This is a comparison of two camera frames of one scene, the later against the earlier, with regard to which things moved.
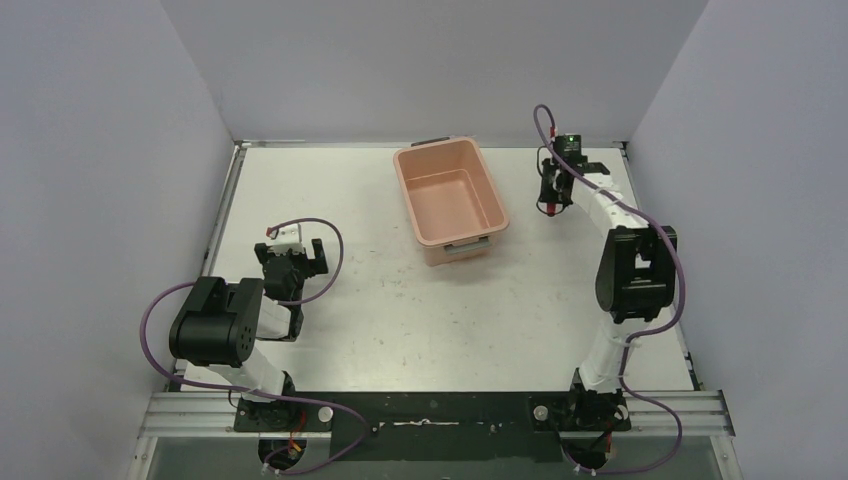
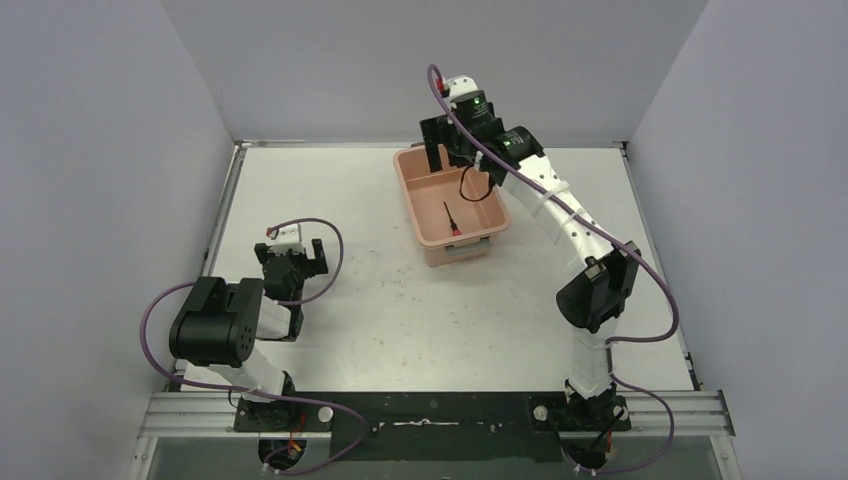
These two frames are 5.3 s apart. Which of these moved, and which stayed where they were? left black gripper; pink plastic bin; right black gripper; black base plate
Moved: right black gripper
Stayed: black base plate; pink plastic bin; left black gripper
